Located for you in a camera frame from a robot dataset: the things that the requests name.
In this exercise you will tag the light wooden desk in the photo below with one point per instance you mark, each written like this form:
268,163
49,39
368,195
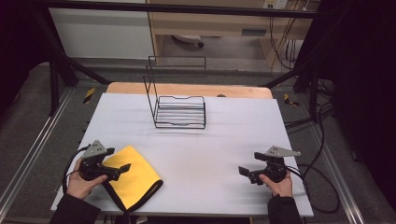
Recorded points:
218,25

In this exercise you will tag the aluminium floor rail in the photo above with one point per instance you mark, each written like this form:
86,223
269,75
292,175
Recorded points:
37,140
339,183

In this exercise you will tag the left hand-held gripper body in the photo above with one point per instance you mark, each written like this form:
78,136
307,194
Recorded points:
93,168

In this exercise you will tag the wooden table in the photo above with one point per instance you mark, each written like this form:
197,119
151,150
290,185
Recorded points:
186,90

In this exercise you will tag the person's right hand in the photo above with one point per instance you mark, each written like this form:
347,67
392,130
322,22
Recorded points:
281,188

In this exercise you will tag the person's left hand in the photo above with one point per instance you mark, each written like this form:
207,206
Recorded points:
81,185

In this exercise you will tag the white cabinet panel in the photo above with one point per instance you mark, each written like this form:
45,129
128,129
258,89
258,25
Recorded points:
102,34

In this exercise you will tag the white power strip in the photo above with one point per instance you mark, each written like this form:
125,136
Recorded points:
275,3

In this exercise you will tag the yellow and black floor tape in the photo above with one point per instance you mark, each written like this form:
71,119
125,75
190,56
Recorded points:
291,101
89,95

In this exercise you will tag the white chair base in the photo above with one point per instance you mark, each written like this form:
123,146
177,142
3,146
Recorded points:
186,39

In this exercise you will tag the black metal frame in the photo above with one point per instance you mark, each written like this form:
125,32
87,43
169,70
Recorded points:
186,8

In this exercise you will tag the yellow cloth with black edge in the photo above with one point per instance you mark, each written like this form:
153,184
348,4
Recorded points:
137,177

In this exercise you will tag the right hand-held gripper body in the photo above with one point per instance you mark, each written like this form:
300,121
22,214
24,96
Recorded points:
275,169

